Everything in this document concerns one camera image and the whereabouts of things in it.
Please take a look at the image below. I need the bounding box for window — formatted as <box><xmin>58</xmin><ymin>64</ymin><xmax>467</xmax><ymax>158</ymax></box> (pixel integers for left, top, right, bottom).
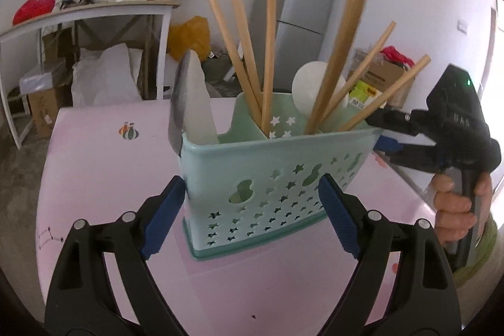
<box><xmin>489</xmin><ymin>0</ymin><xmax>504</xmax><ymax>35</ymax></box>

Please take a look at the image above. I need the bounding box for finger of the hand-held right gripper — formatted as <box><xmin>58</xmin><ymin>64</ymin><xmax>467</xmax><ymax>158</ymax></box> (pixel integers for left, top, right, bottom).
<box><xmin>371</xmin><ymin>135</ymin><xmax>442</xmax><ymax>173</ymax></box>
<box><xmin>365</xmin><ymin>107</ymin><xmax>436</xmax><ymax>138</ymax></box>

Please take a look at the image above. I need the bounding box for green knitted cloth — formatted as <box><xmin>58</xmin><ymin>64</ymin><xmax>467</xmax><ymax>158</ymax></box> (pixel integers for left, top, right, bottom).
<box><xmin>453</xmin><ymin>220</ymin><xmax>497</xmax><ymax>276</ymax></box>

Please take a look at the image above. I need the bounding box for yellow plastic bag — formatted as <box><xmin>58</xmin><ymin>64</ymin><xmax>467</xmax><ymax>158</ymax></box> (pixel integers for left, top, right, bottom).
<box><xmin>167</xmin><ymin>15</ymin><xmax>211</xmax><ymax>63</ymax></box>

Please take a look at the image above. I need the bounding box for white sack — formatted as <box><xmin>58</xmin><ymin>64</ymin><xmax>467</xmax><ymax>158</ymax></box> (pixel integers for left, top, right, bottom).
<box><xmin>72</xmin><ymin>43</ymin><xmax>144</xmax><ymax>108</ymax></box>

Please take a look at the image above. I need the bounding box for white desk with wooden top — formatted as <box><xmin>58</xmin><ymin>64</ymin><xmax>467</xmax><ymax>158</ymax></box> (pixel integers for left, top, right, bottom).
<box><xmin>0</xmin><ymin>1</ymin><xmax>181</xmax><ymax>151</ymax></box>

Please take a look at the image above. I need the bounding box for labelled cardboard box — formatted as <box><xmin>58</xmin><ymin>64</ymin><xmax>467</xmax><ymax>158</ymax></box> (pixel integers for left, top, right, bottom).
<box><xmin>27</xmin><ymin>84</ymin><xmax>73</xmax><ymax>140</ymax></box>

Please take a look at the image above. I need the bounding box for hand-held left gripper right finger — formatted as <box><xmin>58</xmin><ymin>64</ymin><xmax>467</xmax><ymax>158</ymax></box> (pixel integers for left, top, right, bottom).
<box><xmin>317</xmin><ymin>173</ymin><xmax>461</xmax><ymax>336</ymax></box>

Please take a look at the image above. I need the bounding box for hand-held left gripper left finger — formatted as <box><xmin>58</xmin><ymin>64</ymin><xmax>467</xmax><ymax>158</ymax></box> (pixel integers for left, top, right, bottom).
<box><xmin>44</xmin><ymin>174</ymin><xmax>186</xmax><ymax>336</ymax></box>

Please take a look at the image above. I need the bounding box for yellow and white rice bag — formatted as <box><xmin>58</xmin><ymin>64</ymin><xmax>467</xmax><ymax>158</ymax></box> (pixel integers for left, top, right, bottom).
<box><xmin>348</xmin><ymin>81</ymin><xmax>384</xmax><ymax>110</ymax></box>

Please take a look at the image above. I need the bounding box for clear plastic wrapped box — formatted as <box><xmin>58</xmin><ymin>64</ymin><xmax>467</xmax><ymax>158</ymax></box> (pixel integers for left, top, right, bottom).
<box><xmin>19</xmin><ymin>58</ymin><xmax>67</xmax><ymax>93</ymax></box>

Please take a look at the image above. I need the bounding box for open cardboard box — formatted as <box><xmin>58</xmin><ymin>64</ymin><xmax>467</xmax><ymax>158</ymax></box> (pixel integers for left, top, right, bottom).
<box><xmin>354</xmin><ymin>58</ymin><xmax>416</xmax><ymax>94</ymax></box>

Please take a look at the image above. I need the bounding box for grey refrigerator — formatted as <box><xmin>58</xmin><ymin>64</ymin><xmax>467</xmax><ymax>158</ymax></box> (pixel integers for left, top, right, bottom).
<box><xmin>248</xmin><ymin>0</ymin><xmax>340</xmax><ymax>94</ymax></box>

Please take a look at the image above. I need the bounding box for kitchen knife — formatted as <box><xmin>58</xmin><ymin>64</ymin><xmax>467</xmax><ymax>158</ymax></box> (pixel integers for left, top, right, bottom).
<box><xmin>168</xmin><ymin>49</ymin><xmax>220</xmax><ymax>157</ymax></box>

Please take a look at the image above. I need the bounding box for mint green utensil holder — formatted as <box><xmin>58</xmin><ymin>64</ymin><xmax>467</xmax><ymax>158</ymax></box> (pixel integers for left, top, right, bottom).
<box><xmin>179</xmin><ymin>92</ymin><xmax>383</xmax><ymax>262</ymax></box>

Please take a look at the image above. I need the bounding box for large red plastic bag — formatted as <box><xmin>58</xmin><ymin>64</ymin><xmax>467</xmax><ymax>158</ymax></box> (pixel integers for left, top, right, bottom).
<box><xmin>13</xmin><ymin>0</ymin><xmax>56</xmax><ymax>26</ymax></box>

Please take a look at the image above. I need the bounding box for small red plastic bag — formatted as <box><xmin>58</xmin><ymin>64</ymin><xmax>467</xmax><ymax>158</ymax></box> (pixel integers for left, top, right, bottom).
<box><xmin>380</xmin><ymin>46</ymin><xmax>416</xmax><ymax>67</ymax></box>

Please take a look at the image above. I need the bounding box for person's right hand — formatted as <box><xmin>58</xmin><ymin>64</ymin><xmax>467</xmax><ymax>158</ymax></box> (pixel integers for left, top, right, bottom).
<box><xmin>428</xmin><ymin>173</ymin><xmax>494</xmax><ymax>248</ymax></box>

